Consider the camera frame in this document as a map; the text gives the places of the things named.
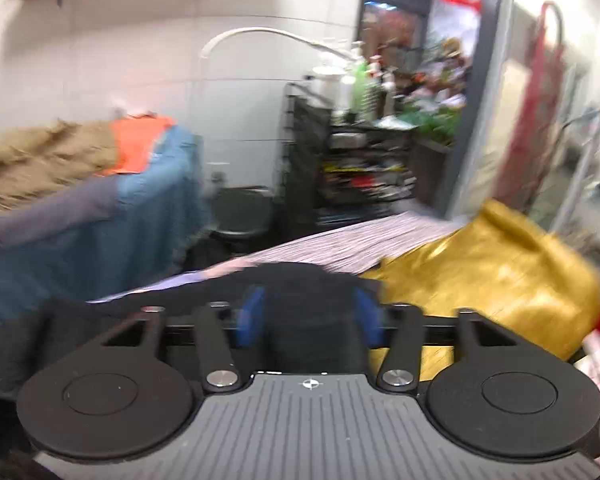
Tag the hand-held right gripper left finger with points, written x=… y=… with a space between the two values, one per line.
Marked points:
x=250 y=317

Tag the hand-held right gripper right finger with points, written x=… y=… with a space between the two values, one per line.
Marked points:
x=369 y=317

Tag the black quilted jacket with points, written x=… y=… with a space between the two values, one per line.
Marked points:
x=305 y=300

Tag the purple floral bedsheet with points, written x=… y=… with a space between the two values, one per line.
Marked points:
x=360 y=240

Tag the black stool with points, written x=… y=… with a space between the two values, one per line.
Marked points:
x=240 y=210

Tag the gold shiny cloth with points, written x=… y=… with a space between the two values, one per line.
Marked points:
x=480 y=270

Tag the bed with blue skirt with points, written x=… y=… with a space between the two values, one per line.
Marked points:
x=145 y=220

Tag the black storage cart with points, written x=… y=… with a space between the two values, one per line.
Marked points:
x=305 y=160

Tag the orange cloth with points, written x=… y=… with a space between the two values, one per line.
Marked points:
x=135 y=142

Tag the grey bed sheet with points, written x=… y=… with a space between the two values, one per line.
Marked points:
x=55 y=210

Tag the green bottle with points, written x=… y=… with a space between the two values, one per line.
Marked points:
x=362 y=90

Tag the white bottle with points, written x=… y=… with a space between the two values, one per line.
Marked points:
x=327 y=87

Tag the olive brown blanket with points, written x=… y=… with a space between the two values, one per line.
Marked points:
x=40 y=160

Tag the red hand truck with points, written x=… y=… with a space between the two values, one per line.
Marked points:
x=530 y=110

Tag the white gooseneck tube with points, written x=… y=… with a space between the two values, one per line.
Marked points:
x=260 y=31

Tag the dark door frame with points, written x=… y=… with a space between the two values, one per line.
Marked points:
x=480 y=110

